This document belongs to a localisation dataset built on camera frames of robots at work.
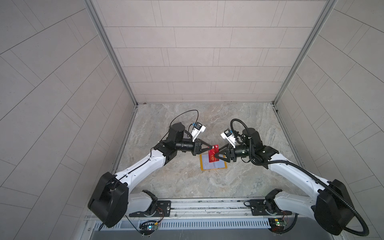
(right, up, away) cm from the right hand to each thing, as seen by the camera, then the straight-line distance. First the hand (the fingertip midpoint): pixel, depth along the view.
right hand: (217, 156), depth 71 cm
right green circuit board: (+27, -31, -3) cm, 41 cm away
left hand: (-3, +4, -2) cm, 5 cm away
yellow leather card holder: (-5, -9, +14) cm, 17 cm away
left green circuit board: (-32, -31, -6) cm, 44 cm away
